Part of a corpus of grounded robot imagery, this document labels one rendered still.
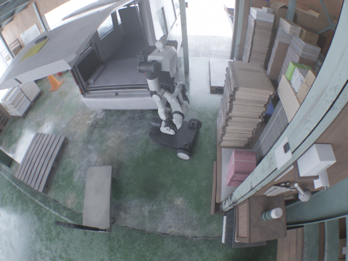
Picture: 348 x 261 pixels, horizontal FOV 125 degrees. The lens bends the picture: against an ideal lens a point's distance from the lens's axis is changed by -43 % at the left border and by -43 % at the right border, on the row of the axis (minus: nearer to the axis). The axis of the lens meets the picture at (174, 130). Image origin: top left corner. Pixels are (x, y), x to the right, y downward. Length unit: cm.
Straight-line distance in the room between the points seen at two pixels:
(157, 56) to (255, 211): 136
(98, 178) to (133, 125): 106
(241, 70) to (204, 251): 198
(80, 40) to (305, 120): 103
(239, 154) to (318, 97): 138
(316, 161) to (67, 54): 113
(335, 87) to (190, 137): 191
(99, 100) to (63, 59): 179
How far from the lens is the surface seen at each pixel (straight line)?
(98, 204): 209
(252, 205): 119
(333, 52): 45
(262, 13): 322
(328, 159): 61
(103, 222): 202
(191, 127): 220
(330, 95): 44
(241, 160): 172
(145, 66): 124
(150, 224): 202
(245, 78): 158
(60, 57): 92
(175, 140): 213
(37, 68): 105
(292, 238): 231
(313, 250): 239
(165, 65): 133
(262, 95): 155
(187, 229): 196
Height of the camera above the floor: 196
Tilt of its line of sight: 54 degrees down
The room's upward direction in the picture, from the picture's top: 9 degrees counter-clockwise
